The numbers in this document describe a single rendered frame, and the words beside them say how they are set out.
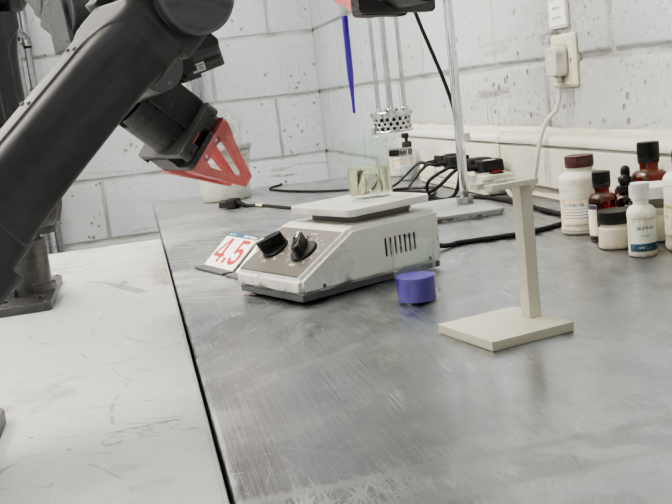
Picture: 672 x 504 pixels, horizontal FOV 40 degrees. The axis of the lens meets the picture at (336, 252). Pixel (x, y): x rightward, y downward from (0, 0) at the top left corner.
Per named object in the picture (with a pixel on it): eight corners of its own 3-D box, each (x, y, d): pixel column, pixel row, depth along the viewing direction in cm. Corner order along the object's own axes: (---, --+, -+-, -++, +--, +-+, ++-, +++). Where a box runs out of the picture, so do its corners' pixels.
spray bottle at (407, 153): (399, 180, 212) (394, 134, 210) (413, 178, 213) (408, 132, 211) (406, 181, 208) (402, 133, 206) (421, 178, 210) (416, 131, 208)
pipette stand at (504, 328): (493, 352, 72) (479, 188, 70) (438, 333, 79) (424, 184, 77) (574, 330, 75) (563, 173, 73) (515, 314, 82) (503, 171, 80)
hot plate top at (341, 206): (350, 217, 98) (349, 209, 98) (287, 213, 108) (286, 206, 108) (432, 200, 105) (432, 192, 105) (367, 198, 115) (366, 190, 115)
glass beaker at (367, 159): (354, 201, 109) (346, 132, 108) (399, 197, 108) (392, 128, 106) (342, 208, 103) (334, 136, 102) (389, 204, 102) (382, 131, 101)
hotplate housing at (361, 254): (303, 306, 95) (294, 230, 94) (237, 293, 105) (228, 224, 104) (458, 264, 108) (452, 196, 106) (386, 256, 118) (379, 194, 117)
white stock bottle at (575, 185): (558, 230, 122) (552, 155, 121) (600, 226, 122) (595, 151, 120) (566, 237, 117) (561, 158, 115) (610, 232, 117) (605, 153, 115)
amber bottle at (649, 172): (676, 225, 116) (672, 138, 115) (660, 232, 113) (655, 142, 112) (643, 224, 120) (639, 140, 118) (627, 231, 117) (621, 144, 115)
